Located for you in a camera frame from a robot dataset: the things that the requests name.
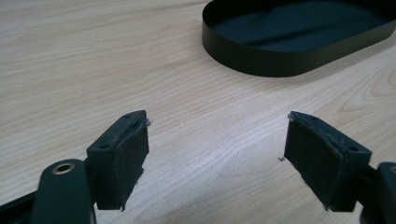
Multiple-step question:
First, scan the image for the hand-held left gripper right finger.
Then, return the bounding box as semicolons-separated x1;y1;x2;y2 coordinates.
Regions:
283;110;373;213

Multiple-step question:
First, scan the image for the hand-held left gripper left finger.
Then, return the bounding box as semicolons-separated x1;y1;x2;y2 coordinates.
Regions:
85;109;152;213

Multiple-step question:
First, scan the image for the black oval metal tray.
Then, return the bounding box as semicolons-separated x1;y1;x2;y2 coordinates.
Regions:
201;0;396;78

